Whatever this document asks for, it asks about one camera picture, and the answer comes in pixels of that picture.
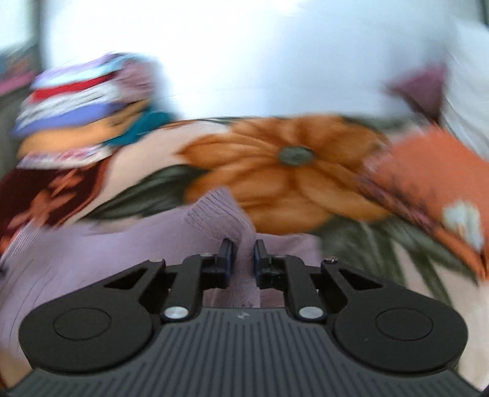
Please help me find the purple cloth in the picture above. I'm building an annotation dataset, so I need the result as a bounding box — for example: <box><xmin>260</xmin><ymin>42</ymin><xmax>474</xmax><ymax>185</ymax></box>
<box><xmin>384</xmin><ymin>64</ymin><xmax>448</xmax><ymax>123</ymax></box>

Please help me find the floral printed blanket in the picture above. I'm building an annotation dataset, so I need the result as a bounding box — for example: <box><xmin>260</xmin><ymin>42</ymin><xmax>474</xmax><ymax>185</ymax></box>
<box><xmin>0</xmin><ymin>115</ymin><xmax>489</xmax><ymax>384</ymax></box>

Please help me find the lilac knitted sweater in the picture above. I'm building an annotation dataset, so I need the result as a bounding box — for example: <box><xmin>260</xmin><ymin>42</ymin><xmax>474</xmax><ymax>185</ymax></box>
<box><xmin>0</xmin><ymin>186</ymin><xmax>322</xmax><ymax>386</ymax></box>

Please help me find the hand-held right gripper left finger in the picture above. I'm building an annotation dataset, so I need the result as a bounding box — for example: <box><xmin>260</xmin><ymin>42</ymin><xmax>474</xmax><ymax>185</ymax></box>
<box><xmin>102</xmin><ymin>238</ymin><xmax>236</xmax><ymax>322</ymax></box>

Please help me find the orange printed garment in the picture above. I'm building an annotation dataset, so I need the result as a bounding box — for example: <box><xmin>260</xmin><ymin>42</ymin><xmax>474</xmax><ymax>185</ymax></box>
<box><xmin>358</xmin><ymin>128</ymin><xmax>489</xmax><ymax>284</ymax></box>

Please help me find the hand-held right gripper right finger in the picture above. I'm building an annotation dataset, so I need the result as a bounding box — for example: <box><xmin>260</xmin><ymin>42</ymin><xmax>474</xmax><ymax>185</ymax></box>
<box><xmin>254</xmin><ymin>239</ymin><xmax>384</xmax><ymax>322</ymax></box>

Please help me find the teal cloth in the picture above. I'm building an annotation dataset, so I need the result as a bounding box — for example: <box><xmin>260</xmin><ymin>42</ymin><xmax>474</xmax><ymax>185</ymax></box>
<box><xmin>105</xmin><ymin>109</ymin><xmax>177</xmax><ymax>149</ymax></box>

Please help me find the stack of folded clothes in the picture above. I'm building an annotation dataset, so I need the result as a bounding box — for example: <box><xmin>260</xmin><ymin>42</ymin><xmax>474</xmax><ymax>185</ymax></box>
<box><xmin>9</xmin><ymin>53</ymin><xmax>161</xmax><ymax>170</ymax></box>

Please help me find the white cloth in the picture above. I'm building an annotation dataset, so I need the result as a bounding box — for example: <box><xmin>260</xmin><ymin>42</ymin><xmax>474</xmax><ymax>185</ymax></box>
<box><xmin>439</xmin><ymin>17</ymin><xmax>489</xmax><ymax>163</ymax></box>

